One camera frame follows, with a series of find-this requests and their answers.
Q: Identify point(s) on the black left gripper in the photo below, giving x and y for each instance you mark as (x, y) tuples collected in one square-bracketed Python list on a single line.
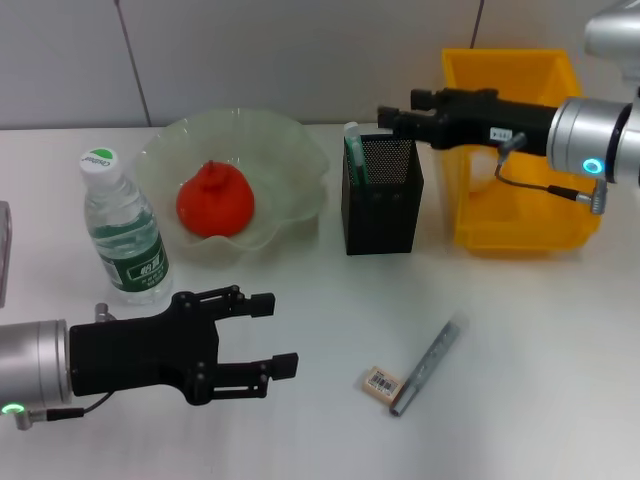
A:
[(140, 355)]

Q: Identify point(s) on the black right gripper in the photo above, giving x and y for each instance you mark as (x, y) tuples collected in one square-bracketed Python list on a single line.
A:
[(490, 117)]

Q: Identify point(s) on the green utility knife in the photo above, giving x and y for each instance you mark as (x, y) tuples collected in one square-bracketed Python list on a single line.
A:
[(356, 155)]

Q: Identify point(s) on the orange fruit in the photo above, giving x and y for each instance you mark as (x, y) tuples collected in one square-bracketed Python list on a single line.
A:
[(215, 205)]

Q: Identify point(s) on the clear water bottle green label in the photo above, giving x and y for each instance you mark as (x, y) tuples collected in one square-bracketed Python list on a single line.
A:
[(125, 240)]

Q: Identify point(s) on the black mesh pen holder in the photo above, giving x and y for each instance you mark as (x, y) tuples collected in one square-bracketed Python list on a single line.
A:
[(380, 220)]

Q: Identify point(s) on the beige eraser with barcode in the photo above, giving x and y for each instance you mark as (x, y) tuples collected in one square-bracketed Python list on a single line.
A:
[(382, 384)]

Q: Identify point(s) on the green glass fruit plate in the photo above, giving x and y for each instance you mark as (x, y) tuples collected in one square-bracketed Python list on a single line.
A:
[(285, 165)]

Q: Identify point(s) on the grey marker pen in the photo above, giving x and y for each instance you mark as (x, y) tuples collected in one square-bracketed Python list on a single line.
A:
[(425, 367)]

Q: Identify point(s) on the yellow plastic bin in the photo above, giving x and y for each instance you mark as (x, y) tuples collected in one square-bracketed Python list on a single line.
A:
[(525, 220)]

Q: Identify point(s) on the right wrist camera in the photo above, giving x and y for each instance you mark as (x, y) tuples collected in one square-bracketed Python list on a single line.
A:
[(615, 35)]

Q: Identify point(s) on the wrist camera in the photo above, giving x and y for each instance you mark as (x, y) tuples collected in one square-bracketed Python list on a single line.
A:
[(4, 250), (615, 35)]

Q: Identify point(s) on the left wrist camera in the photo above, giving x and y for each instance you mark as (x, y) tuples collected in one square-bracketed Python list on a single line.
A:
[(4, 250)]

